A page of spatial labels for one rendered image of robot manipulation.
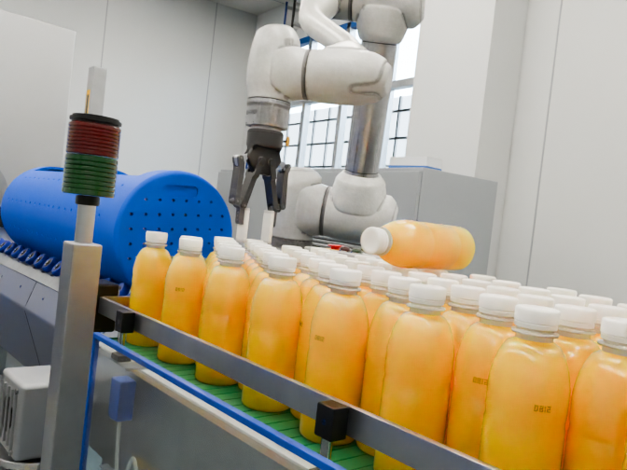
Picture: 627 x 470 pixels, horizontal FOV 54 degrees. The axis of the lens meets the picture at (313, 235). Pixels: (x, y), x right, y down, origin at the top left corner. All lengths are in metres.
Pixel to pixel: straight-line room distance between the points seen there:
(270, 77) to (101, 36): 5.56
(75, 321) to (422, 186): 2.15
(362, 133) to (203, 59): 5.40
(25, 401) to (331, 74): 0.78
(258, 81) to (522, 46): 3.13
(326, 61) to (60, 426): 0.79
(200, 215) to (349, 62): 0.47
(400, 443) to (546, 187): 3.38
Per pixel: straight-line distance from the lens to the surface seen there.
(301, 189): 1.83
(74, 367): 0.84
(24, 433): 1.09
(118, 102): 6.71
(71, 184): 0.81
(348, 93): 1.23
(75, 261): 0.81
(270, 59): 1.26
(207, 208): 1.39
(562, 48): 4.08
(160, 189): 1.34
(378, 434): 0.62
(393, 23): 1.74
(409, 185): 2.82
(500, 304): 0.64
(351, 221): 1.80
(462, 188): 2.97
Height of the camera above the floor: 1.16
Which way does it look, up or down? 1 degrees down
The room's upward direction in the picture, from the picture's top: 7 degrees clockwise
